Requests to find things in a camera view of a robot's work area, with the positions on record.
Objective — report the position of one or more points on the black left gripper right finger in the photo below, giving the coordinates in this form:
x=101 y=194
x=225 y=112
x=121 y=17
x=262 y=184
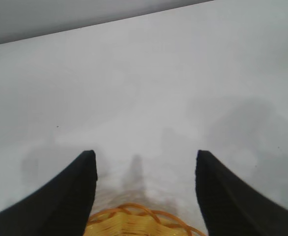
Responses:
x=227 y=204

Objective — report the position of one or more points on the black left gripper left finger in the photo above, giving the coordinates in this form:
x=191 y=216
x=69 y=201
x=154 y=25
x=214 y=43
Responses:
x=60 y=204

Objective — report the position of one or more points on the yellow woven wicker basket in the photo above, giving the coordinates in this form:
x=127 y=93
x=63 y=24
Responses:
x=136 y=225

